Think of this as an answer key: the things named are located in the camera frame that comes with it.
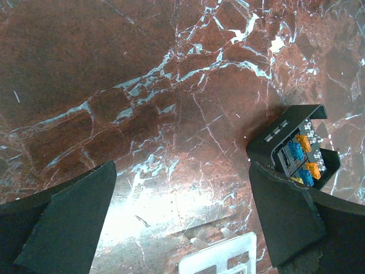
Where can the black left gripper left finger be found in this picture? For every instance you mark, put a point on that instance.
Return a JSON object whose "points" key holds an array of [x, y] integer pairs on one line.
{"points": [[57, 230]]}

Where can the clear plastic fuse box cover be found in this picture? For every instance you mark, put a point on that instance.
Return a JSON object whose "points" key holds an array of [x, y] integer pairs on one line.
{"points": [[232, 254]]}

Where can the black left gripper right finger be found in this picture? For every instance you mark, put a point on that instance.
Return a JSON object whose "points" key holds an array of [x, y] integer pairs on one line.
{"points": [[307, 230]]}

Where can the small yellow fuse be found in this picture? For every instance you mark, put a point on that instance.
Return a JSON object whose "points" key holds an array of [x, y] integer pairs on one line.
{"points": [[298, 180]]}

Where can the black fuse box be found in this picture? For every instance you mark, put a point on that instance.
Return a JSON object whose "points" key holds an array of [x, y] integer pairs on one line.
{"points": [[291, 146]]}

